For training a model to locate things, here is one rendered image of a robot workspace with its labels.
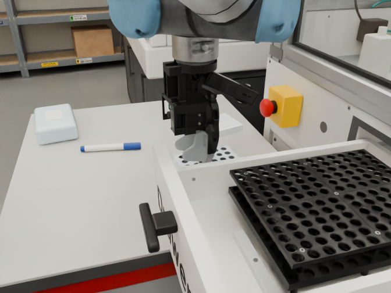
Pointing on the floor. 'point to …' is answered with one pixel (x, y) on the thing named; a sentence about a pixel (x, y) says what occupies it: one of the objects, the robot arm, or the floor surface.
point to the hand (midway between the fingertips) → (205, 161)
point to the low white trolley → (95, 204)
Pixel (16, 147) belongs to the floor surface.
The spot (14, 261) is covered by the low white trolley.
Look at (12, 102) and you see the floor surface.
